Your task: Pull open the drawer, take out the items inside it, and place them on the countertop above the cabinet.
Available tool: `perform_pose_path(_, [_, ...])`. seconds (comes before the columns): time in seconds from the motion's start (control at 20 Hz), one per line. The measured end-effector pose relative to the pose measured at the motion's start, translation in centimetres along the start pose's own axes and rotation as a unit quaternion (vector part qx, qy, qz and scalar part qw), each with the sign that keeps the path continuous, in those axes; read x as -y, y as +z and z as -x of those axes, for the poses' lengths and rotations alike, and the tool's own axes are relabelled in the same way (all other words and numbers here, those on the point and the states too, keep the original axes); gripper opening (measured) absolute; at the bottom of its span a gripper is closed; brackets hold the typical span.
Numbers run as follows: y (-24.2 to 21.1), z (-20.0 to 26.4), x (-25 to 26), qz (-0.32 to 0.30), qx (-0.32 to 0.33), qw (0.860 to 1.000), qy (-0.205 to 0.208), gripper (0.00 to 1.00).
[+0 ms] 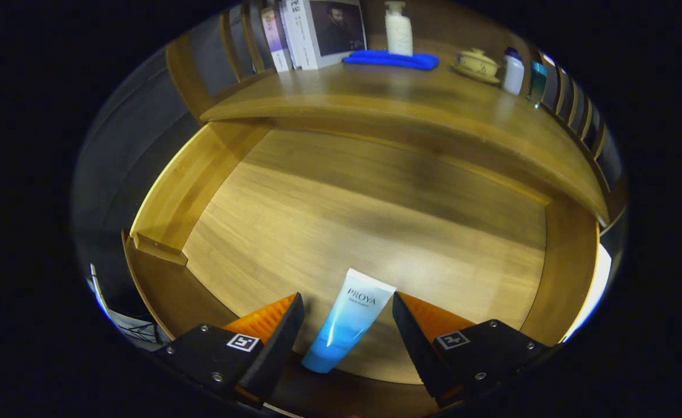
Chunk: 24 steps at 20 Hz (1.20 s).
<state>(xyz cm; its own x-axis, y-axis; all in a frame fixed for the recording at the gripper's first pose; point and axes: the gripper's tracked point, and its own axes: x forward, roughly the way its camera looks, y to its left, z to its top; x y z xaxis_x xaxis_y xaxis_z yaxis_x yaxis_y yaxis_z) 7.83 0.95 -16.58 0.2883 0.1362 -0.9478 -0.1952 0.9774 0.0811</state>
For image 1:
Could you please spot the white bottle with blue cap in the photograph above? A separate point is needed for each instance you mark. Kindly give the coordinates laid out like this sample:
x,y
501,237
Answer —
x,y
513,72

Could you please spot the white pump bottle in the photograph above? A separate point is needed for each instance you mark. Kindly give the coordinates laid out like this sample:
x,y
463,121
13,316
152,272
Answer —
x,y
399,35

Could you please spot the yellow lidded tea cup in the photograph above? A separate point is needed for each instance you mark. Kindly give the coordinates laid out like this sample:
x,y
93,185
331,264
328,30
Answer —
x,y
479,62

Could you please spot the teal bottle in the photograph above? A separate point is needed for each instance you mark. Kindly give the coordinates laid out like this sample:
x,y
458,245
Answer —
x,y
537,84

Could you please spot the wooden drawer with black knob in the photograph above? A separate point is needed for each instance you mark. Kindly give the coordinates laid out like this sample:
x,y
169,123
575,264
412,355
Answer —
x,y
346,220

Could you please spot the purple spine book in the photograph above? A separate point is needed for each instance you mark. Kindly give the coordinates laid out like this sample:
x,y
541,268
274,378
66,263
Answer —
x,y
275,38

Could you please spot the wooden countertop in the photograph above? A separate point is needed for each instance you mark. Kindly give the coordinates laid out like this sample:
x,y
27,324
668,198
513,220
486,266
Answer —
x,y
410,98

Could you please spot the blue white cream tube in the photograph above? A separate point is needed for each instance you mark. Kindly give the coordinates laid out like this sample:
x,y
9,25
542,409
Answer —
x,y
346,325

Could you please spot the white portrait cover book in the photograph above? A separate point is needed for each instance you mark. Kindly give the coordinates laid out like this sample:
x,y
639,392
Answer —
x,y
329,29

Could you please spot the yellow saucer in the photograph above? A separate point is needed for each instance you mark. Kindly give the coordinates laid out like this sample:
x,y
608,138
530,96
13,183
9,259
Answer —
x,y
468,74

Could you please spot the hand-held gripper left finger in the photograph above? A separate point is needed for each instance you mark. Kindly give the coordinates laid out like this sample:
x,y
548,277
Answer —
x,y
275,348

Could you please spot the blue folded cloth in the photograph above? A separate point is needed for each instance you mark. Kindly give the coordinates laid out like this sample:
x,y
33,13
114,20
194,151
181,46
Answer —
x,y
387,60

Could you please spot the thin white book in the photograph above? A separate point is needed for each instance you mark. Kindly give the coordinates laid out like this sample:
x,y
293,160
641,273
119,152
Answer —
x,y
290,35

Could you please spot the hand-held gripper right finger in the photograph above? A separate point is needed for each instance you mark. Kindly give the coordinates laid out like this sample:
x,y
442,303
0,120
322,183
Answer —
x,y
423,351

